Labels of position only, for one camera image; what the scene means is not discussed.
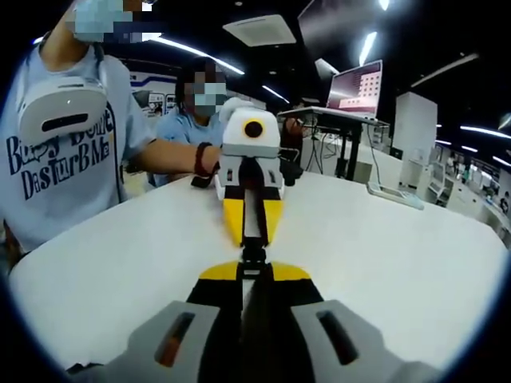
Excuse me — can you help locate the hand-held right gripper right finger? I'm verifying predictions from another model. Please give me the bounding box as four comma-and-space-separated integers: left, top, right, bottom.
243, 260, 441, 383

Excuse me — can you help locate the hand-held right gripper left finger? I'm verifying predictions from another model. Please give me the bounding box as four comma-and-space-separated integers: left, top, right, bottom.
95, 260, 244, 383

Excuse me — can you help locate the black standing desk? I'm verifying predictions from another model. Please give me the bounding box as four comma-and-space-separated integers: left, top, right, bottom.
276, 105, 391, 181

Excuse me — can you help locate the ceiling air conditioner unit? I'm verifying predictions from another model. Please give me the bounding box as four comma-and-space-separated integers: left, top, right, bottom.
221, 13, 298, 48

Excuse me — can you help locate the white power strip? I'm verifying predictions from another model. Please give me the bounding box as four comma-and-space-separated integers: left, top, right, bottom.
366, 180, 426, 211

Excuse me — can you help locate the silver laptop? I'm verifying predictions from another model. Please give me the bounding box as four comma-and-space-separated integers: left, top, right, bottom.
325, 59, 385, 120

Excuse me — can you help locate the white square pillar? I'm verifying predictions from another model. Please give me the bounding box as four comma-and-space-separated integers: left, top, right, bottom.
392, 90, 439, 161

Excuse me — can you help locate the person in printed grey shirt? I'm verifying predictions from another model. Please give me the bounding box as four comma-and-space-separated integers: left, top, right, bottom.
0, 42, 157, 257

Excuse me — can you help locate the white chest-worn device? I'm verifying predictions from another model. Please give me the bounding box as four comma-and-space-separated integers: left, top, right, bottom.
17, 77, 109, 148

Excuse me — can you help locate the dark red bracelet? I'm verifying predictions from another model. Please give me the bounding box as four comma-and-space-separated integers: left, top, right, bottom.
193, 141, 214, 177

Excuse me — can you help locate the white laptop cable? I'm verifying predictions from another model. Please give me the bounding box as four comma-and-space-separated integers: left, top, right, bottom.
370, 118, 385, 185

